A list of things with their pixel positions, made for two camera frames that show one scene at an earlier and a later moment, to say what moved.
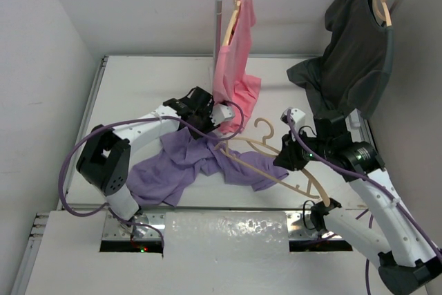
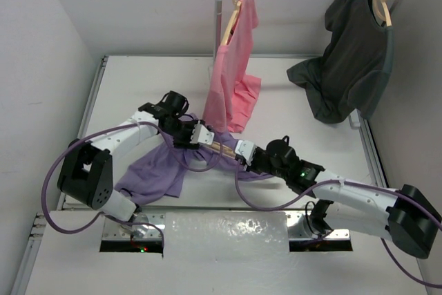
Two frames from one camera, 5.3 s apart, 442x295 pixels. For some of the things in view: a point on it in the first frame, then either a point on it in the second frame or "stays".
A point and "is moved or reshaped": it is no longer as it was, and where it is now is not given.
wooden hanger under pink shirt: [237, 5] stays
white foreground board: [219, 252] stays
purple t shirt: [171, 162] is moved or reshaped
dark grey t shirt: [353, 72] stays
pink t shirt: [233, 85] stays
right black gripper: [289, 157] → [251, 168]
